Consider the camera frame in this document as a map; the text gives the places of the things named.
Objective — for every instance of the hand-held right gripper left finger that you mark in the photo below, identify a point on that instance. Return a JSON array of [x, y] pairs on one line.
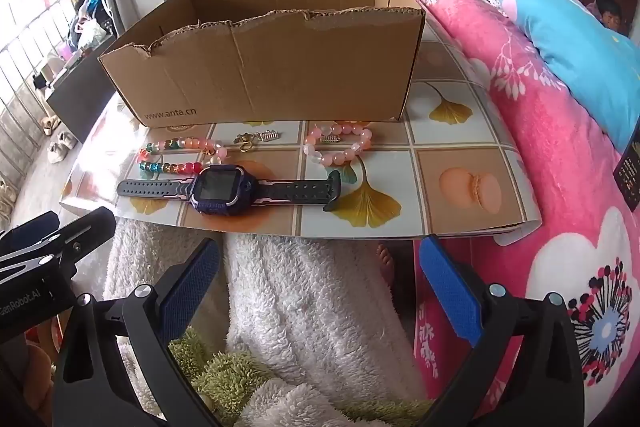
[[192, 279]]

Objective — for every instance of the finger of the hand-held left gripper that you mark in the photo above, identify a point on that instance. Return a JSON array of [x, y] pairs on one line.
[[25, 232], [85, 229]]

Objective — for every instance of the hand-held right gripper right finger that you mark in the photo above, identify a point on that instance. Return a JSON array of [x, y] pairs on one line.
[[450, 287]]

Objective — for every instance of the purple black smartwatch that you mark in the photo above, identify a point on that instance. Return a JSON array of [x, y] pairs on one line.
[[220, 187]]

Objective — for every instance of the gold clasp charm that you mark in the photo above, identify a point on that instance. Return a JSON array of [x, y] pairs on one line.
[[243, 138]]

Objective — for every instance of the small gold abacus charm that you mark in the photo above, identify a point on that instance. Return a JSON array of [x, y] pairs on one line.
[[330, 139]]

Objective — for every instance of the brown cardboard box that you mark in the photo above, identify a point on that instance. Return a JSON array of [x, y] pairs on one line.
[[300, 72]]

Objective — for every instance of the person's foot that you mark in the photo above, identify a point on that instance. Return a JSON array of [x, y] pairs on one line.
[[386, 262]]

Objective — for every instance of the pair of white shoes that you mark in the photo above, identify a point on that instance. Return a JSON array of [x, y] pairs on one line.
[[62, 148]]

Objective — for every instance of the green fluffy cloth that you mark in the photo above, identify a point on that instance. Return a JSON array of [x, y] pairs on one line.
[[225, 377]]

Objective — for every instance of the white fluffy blanket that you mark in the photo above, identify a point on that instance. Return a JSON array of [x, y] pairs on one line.
[[310, 307]]

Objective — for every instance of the dark low cabinet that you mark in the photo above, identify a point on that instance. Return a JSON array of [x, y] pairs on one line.
[[80, 97]]

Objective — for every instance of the metal balcony railing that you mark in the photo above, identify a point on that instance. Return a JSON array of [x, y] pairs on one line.
[[20, 72]]

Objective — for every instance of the pink floral blanket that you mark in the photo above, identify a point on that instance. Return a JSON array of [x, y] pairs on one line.
[[530, 147]]

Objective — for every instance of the black printed card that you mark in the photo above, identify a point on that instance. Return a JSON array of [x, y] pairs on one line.
[[629, 174]]

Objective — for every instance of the pile of clothes and bags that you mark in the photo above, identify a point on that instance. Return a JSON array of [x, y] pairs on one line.
[[90, 17]]

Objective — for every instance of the blue pillow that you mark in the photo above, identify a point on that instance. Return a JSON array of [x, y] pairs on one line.
[[575, 57]]

